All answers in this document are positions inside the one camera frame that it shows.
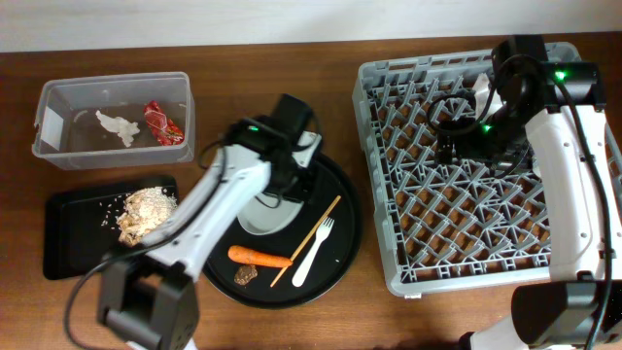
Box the orange carrot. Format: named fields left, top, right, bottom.
left=227, top=245, right=293, bottom=268

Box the grey plate with food scraps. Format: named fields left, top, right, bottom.
left=237, top=193, right=303, bottom=235

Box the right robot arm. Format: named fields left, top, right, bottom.
left=434, top=52, right=621, bottom=349

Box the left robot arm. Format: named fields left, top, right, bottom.
left=62, top=114, right=323, bottom=349

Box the pile of food scraps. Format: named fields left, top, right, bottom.
left=100, top=187, right=178, bottom=247

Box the wooden chopstick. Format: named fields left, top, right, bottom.
left=269, top=195, right=341, bottom=288

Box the brown food lump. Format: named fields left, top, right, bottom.
left=233, top=264, right=259, bottom=286

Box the grey dishwasher rack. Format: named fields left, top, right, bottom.
left=353, top=43, right=621, bottom=297

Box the black rectangular tray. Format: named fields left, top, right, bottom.
left=43, top=175, right=178, bottom=280

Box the red snack wrapper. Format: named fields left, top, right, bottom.
left=143, top=101, right=185, bottom=146

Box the white plastic fork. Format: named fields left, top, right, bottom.
left=292, top=217, right=334, bottom=288

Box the clear plastic bin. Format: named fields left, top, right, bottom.
left=31, top=72, right=195, bottom=170

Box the white tissue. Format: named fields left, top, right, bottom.
left=95, top=110, right=140, bottom=148

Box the round black tray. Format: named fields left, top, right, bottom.
left=203, top=155, right=363, bottom=309

